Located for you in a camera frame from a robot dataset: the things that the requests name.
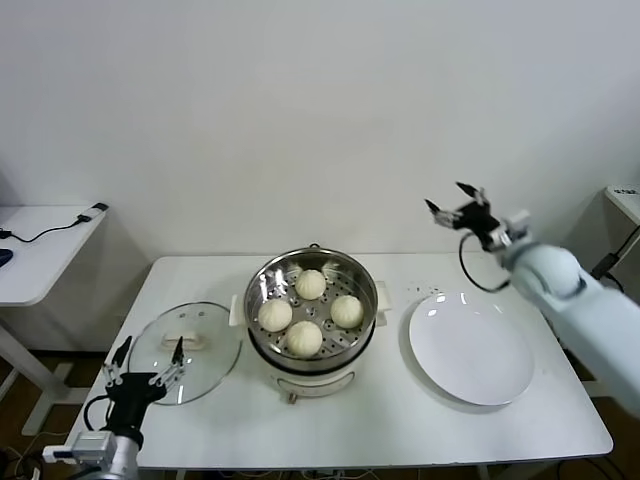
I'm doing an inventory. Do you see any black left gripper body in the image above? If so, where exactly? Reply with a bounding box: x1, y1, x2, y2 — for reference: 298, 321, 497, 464
105, 371, 160, 437

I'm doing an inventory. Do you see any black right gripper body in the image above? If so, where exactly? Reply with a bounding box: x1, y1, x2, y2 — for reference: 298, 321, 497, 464
457, 200, 502, 242

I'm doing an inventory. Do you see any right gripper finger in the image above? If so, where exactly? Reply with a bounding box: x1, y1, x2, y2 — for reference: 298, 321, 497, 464
424, 198, 465, 230
454, 181, 491, 210

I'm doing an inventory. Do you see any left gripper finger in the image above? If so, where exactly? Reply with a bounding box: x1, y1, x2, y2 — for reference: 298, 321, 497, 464
148, 335, 190, 393
101, 335, 134, 388

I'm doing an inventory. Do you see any glass lid with cream handle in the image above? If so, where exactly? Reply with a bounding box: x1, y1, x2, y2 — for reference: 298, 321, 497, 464
128, 300, 245, 406

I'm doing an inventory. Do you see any white steamed baozi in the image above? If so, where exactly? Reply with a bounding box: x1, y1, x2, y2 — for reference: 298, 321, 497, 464
285, 320, 324, 358
294, 269, 327, 301
258, 298, 294, 333
329, 294, 365, 330

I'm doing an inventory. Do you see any perforated steel steamer basket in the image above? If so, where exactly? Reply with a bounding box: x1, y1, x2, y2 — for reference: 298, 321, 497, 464
244, 249, 380, 371

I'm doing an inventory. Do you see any steel steamer pot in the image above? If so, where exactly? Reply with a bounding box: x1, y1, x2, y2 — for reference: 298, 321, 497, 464
229, 243, 396, 405

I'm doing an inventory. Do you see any white side table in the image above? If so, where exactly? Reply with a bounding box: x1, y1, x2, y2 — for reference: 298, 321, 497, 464
0, 203, 111, 436

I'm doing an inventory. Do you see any white round plate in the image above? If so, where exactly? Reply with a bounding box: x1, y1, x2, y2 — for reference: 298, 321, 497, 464
408, 293, 536, 407

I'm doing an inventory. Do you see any white desk with black label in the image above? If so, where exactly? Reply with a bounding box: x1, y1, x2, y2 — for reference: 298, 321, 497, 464
604, 185, 640, 226

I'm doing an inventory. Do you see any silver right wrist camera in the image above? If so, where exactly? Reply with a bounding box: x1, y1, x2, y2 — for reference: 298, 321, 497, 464
487, 208, 532, 251

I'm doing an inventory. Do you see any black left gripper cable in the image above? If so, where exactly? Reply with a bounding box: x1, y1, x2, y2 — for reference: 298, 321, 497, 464
83, 393, 114, 432

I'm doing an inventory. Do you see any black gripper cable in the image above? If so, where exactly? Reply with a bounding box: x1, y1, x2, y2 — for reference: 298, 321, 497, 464
83, 393, 114, 432
458, 230, 512, 295

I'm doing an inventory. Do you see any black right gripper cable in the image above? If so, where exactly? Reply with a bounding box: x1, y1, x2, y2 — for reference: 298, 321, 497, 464
458, 230, 512, 295

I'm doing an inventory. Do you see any white floor cable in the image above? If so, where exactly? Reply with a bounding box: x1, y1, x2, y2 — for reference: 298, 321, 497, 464
7, 444, 31, 476

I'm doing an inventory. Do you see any black power cable with brick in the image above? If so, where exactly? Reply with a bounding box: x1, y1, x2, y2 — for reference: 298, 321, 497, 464
589, 230, 640, 294

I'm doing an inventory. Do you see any black cable with adapter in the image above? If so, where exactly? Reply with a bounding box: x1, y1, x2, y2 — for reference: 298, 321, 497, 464
0, 202, 110, 245

